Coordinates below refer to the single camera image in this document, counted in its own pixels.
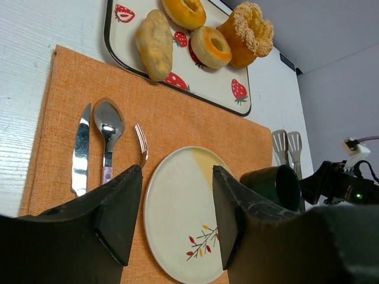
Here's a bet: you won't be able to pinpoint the oblong bread roll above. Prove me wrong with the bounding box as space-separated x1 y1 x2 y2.
136 9 173 82

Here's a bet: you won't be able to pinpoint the tall sugared bundt cake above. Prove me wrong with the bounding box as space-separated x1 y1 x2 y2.
217 2 274 68

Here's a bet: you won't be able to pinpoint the yellow ring donut front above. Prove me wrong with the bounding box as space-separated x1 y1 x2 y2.
191 26 232 69

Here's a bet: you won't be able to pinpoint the yellow ring donut back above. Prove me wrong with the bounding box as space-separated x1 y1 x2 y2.
162 0 207 31

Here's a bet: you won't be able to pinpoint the dark green mug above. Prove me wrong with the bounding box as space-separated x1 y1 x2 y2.
240 165 301 212

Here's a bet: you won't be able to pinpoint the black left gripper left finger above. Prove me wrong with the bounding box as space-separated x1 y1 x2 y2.
1 165 143 283

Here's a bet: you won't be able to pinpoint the strawberry pattern tray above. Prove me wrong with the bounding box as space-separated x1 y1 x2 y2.
104 1 252 117

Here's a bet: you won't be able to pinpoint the fork with pink handle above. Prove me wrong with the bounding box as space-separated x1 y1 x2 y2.
134 122 149 168

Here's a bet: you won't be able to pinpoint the orange cloth placemat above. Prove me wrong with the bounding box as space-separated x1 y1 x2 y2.
19 44 273 284

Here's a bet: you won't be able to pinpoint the knife with pink handle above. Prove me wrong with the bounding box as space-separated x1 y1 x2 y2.
71 104 91 197

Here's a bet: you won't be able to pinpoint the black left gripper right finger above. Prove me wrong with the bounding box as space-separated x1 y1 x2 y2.
213 166 378 283

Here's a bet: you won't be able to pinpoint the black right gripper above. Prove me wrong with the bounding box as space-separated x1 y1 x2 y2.
300 160 378 205

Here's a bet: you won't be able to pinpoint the spoon with pink handle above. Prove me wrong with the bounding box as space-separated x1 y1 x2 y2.
94 98 124 185

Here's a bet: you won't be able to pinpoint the metal tongs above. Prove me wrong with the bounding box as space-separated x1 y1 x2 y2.
271 130 303 180

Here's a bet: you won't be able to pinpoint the yellow ring donut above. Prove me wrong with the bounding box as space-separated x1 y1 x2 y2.
191 26 232 69
162 0 207 31

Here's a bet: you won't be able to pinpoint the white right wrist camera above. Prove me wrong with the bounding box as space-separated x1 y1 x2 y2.
341 137 371 168

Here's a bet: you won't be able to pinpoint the round white yellow plate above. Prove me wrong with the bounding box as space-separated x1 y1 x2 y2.
143 146 228 283

